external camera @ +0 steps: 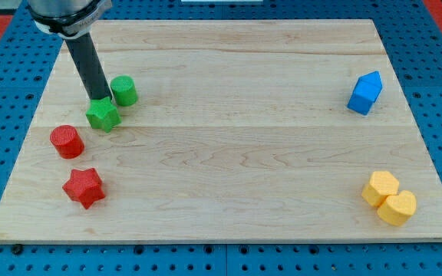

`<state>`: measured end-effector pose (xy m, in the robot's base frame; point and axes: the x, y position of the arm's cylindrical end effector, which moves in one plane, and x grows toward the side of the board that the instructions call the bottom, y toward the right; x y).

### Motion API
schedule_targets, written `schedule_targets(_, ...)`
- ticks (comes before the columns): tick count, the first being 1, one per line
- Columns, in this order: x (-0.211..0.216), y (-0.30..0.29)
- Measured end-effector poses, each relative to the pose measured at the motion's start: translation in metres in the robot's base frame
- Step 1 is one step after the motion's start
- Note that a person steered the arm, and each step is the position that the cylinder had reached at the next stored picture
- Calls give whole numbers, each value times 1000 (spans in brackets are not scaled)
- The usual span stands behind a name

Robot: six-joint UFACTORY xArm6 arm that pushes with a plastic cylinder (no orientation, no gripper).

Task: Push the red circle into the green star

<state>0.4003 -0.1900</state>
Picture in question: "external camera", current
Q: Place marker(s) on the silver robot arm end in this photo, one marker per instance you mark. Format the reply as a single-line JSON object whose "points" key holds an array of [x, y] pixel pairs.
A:
{"points": [[70, 19]]}

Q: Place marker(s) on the yellow hexagon block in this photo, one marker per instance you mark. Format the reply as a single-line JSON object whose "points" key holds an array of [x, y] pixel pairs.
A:
{"points": [[380, 185]]}

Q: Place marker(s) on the light wooden board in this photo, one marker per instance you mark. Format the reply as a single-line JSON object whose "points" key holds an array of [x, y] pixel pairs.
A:
{"points": [[241, 135]]}

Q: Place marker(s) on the green cylinder block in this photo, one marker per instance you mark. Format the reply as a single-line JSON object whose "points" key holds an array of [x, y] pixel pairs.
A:
{"points": [[124, 90]]}

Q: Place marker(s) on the blue house-shaped block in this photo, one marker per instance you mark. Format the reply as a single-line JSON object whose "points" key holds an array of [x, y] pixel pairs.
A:
{"points": [[365, 93]]}

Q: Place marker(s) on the green star block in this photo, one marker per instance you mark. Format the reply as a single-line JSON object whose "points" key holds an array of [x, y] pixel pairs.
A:
{"points": [[102, 114]]}

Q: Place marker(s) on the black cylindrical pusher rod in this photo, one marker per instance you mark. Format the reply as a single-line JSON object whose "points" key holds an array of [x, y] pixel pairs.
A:
{"points": [[89, 67]]}

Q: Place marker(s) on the red star block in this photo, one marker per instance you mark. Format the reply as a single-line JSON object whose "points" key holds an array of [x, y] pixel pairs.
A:
{"points": [[85, 187]]}

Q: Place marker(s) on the yellow heart block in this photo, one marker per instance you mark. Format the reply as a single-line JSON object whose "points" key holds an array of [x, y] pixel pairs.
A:
{"points": [[397, 209]]}

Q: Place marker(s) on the red cylinder block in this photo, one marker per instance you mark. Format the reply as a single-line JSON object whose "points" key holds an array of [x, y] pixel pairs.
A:
{"points": [[67, 141]]}

